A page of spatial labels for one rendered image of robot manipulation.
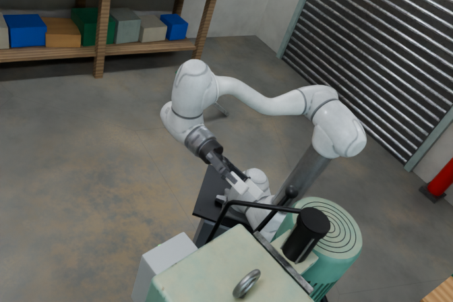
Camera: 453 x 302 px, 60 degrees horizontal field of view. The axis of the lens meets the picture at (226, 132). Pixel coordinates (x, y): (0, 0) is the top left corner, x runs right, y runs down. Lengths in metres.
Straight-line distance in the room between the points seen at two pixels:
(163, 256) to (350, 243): 0.40
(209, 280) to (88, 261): 1.81
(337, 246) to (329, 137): 0.63
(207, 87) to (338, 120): 0.52
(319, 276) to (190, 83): 0.60
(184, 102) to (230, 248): 0.53
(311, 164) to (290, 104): 0.26
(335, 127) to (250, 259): 0.79
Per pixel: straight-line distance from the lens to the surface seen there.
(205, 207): 2.00
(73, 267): 2.46
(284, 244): 0.78
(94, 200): 2.73
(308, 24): 4.79
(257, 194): 1.21
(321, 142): 1.48
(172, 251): 0.77
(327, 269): 0.89
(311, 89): 1.52
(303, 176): 1.60
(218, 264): 0.73
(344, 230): 0.93
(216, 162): 1.11
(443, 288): 2.57
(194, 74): 1.11
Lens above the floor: 2.12
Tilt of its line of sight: 37 degrees down
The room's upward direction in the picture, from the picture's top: 20 degrees clockwise
